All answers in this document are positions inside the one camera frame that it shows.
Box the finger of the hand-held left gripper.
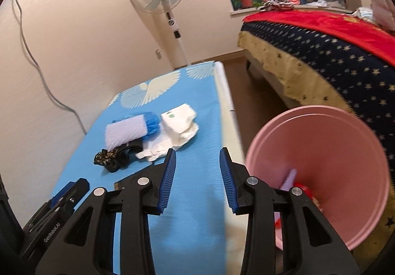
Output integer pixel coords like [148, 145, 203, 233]
[49, 182, 76, 205]
[57, 178, 91, 212]

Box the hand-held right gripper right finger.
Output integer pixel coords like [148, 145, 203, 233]
[219, 147, 361, 275]

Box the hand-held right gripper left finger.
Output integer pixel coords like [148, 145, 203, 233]
[35, 148, 177, 275]

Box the purple foam sheet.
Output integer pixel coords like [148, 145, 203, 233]
[279, 168, 298, 191]

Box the white foam net wrap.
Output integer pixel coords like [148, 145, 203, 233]
[104, 113, 147, 150]

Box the white tissue pack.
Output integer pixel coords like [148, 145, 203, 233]
[160, 103, 199, 150]

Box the red plastic bag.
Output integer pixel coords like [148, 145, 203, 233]
[292, 182, 312, 198]

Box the pink plastic bin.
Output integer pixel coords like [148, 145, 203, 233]
[245, 105, 390, 251]

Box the blue wing-print table mat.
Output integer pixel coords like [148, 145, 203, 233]
[49, 61, 244, 275]

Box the yellow star-print bed sheet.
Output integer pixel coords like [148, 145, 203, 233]
[237, 31, 355, 115]

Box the bed with starry blanket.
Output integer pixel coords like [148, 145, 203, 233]
[241, 20, 395, 158]

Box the red blanket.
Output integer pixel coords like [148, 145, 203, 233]
[243, 11, 395, 67]

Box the striped garment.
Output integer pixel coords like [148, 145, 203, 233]
[257, 0, 295, 12]

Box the white crumpled bedding cloth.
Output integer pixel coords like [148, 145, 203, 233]
[352, 7, 375, 21]

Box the plaid pillow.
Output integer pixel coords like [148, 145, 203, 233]
[370, 0, 395, 32]

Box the grey wall cable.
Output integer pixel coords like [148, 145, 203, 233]
[12, 0, 88, 135]

